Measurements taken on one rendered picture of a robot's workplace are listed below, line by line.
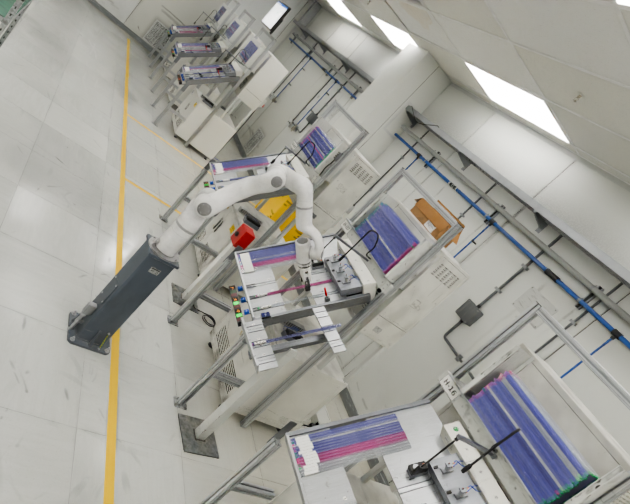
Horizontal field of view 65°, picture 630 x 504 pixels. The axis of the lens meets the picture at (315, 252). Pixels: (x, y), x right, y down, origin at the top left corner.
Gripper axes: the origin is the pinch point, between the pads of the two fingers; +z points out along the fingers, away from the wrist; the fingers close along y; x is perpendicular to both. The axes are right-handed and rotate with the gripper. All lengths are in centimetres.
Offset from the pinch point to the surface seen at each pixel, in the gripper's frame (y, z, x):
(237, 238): 93, 21, 28
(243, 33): 601, -10, -68
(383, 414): -87, 14, -13
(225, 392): -2, 73, 59
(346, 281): -1.0, 3.7, -24.9
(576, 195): 63, 25, -246
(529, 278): 32, 73, -191
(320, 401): -10, 98, -2
